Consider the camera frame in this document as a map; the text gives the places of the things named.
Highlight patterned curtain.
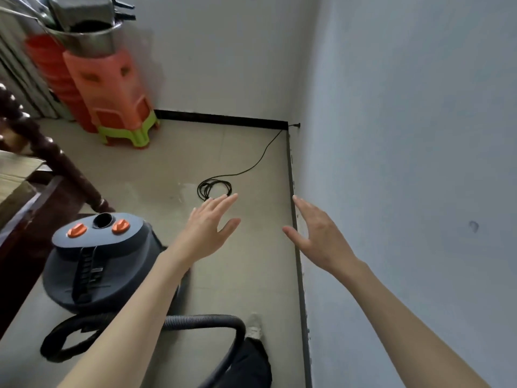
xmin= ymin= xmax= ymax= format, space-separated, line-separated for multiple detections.
xmin=0 ymin=12 xmax=61 ymax=120

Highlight person's left hand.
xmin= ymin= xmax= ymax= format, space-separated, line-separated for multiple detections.
xmin=168 ymin=192 xmax=242 ymax=267

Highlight black vacuum hose with handle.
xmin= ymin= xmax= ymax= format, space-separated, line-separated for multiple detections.
xmin=40 ymin=313 xmax=247 ymax=388

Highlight dark red wooden railing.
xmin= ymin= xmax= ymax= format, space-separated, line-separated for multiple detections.
xmin=0 ymin=83 xmax=116 ymax=336

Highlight grey shoe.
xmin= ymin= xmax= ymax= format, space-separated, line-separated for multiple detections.
xmin=244 ymin=313 xmax=266 ymax=344

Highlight black power cable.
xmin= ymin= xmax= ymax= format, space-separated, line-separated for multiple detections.
xmin=197 ymin=121 xmax=302 ymax=201

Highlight person's black trousers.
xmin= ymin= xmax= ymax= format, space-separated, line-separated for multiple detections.
xmin=214 ymin=339 xmax=273 ymax=388

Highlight tiled floor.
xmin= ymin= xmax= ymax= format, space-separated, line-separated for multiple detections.
xmin=0 ymin=117 xmax=308 ymax=388

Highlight person's left forearm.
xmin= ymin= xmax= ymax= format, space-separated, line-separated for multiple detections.
xmin=58 ymin=248 xmax=195 ymax=388

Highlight steel pot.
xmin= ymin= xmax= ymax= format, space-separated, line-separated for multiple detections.
xmin=44 ymin=20 xmax=126 ymax=60

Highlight person's right forearm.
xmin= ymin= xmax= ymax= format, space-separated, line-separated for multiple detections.
xmin=335 ymin=258 xmax=490 ymax=388

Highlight person's right hand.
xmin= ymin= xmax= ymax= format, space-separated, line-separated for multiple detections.
xmin=283 ymin=195 xmax=360 ymax=280

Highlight grey vacuum cleaner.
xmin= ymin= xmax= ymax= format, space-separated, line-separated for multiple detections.
xmin=42 ymin=211 xmax=191 ymax=314

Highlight brown cardboard sheet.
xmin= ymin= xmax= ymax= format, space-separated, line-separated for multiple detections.
xmin=0 ymin=149 xmax=48 ymax=231

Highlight steel pan with black handles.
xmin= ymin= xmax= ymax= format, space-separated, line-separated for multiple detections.
xmin=0 ymin=0 xmax=137 ymax=33

